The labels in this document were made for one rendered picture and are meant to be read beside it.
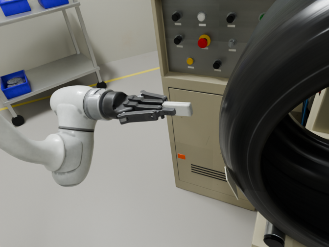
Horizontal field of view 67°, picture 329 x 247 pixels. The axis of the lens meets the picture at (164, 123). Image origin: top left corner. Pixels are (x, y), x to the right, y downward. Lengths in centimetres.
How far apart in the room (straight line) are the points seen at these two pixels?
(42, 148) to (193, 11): 78
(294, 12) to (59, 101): 61
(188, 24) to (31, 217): 164
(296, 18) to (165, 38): 91
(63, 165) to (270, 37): 57
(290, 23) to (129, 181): 173
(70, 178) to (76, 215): 119
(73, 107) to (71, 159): 14
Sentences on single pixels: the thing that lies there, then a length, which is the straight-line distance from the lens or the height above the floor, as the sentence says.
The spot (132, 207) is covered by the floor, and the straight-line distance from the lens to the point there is 182.
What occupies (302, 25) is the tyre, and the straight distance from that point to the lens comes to 35.
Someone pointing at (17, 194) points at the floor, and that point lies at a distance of 228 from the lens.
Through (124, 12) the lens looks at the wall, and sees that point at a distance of 365.
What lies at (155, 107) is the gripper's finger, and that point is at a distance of 59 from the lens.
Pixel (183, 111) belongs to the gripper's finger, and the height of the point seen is 115.
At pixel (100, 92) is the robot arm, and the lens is 69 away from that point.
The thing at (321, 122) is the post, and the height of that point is 98.
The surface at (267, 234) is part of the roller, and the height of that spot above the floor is 91.
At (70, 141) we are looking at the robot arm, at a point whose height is 106.
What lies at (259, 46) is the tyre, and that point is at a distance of 38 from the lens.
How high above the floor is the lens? 149
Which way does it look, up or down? 39 degrees down
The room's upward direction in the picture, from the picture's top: 8 degrees counter-clockwise
